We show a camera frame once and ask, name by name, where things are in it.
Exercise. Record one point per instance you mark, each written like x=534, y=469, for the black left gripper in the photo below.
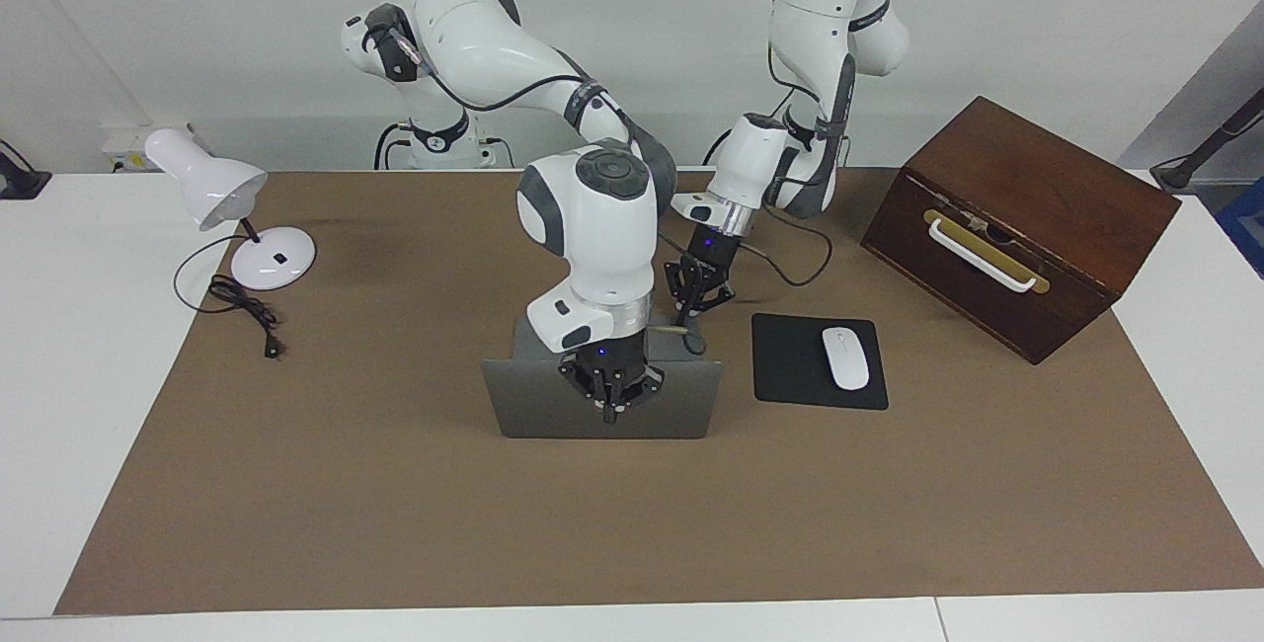
x=713, y=247

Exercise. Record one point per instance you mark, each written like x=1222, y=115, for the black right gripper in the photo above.
x=604, y=354

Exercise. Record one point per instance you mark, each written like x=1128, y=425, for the silver grey laptop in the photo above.
x=543, y=410

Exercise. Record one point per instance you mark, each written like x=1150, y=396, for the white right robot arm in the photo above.
x=592, y=227

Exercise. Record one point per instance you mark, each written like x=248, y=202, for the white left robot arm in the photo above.
x=820, y=20

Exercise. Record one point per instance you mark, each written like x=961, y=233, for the black mouse pad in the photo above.
x=790, y=365

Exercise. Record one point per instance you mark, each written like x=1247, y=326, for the white computer mouse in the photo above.
x=846, y=358

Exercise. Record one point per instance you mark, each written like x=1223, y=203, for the brown table mat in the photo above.
x=395, y=504

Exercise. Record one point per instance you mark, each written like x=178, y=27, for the white desk lamp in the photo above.
x=272, y=262

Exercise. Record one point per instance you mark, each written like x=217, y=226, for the dark brown wooden box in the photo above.
x=1047, y=178

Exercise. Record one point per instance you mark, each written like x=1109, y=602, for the blue bin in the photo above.
x=1246, y=227

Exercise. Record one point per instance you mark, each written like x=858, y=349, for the black camera stand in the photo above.
x=1220, y=133

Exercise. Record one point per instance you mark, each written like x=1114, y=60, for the white wall power outlet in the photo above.
x=128, y=140

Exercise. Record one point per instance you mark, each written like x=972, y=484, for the black clamp mount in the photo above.
x=20, y=183

